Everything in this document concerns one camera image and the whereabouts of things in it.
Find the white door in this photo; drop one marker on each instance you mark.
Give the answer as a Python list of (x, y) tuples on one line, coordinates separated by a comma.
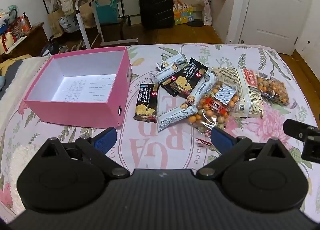
[(274, 23)]

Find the pink cardboard box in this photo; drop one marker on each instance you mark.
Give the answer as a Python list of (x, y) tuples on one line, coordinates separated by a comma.
[(87, 88)]

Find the teal shopping bag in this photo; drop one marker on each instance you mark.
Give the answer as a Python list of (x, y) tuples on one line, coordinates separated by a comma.
[(107, 14)]

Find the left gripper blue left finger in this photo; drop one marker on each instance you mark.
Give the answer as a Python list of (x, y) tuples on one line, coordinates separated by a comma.
[(105, 140)]

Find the clear peanut bag small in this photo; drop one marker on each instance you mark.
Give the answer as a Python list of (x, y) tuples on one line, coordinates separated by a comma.
[(272, 89)]

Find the colourful gift box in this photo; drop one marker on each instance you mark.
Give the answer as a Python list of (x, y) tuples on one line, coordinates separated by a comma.
[(183, 13)]

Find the black cracker pack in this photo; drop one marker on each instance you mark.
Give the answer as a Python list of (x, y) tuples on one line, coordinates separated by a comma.
[(147, 102), (184, 81)]

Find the brown paper bag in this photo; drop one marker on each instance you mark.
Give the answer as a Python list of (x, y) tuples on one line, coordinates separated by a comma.
[(53, 19)]

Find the silver snack bar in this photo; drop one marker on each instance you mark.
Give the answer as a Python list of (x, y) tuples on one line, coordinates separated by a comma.
[(195, 95), (178, 59), (166, 72), (175, 115)]

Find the white plastic bag by wall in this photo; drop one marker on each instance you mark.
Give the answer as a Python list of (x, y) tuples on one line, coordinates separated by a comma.
[(206, 14)]

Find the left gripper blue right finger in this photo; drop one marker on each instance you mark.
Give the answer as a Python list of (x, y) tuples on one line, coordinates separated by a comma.
[(222, 140)]

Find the wooden nightstand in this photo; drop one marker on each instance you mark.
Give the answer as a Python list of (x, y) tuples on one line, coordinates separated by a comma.
[(33, 44)]

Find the beige noodle snack bag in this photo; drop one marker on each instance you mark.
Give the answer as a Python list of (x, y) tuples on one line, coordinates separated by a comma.
[(244, 81)]

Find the floral bed sheet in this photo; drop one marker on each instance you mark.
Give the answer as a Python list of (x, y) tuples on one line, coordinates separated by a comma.
[(141, 145)]

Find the clear peanut bag red label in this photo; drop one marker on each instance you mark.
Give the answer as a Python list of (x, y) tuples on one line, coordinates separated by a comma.
[(214, 108)]

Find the black suitcase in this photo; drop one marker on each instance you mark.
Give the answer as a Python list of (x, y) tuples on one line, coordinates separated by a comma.
[(156, 14)]

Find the wooden rolling desk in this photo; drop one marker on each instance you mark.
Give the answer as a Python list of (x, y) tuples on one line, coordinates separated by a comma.
[(88, 44)]

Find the silver snack bar top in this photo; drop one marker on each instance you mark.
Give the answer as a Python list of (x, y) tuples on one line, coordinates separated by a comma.
[(178, 59)]

